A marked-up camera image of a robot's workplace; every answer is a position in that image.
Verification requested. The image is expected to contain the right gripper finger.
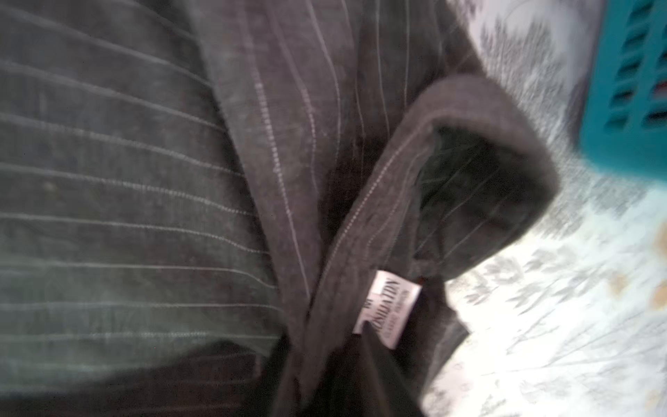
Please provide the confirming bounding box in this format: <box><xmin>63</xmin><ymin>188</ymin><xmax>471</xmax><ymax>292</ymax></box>
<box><xmin>312</xmin><ymin>322</ymin><xmax>424</xmax><ymax>417</ymax></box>

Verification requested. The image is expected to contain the dark grey pinstriped shirt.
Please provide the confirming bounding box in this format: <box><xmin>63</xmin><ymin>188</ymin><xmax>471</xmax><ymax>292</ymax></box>
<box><xmin>1</xmin><ymin>1</ymin><xmax>559</xmax><ymax>416</ymax></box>

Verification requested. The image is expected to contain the teal plastic basket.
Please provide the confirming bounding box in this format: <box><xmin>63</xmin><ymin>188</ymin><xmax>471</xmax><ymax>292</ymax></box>
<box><xmin>578</xmin><ymin>0</ymin><xmax>666</xmax><ymax>181</ymax></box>

